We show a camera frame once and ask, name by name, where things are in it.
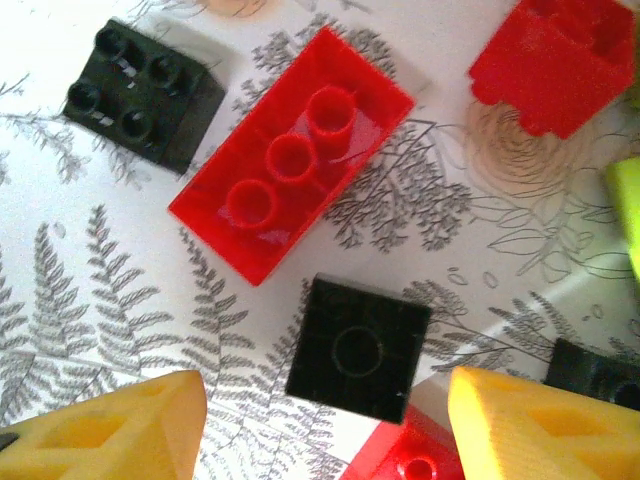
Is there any black two-by-two brick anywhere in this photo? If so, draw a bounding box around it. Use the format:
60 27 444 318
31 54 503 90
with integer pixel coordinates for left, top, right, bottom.
284 272 433 427
542 337 640 407
61 17 227 177

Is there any red two-by-two brick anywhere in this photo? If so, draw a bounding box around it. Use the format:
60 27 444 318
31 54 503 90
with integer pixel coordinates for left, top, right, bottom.
467 0 637 142

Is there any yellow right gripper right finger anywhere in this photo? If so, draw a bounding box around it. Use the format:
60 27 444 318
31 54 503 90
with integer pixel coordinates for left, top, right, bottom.
447 364 640 480

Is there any red two-by-four brick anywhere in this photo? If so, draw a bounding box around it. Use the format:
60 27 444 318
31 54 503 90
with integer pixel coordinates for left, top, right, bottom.
339 404 467 480
167 25 418 289

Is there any green two-by-four brick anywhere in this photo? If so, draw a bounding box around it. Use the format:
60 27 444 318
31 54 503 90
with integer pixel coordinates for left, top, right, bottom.
604 157 640 282

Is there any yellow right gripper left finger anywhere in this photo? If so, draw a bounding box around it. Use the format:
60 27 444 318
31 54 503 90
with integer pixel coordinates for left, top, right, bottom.
0 368 209 480

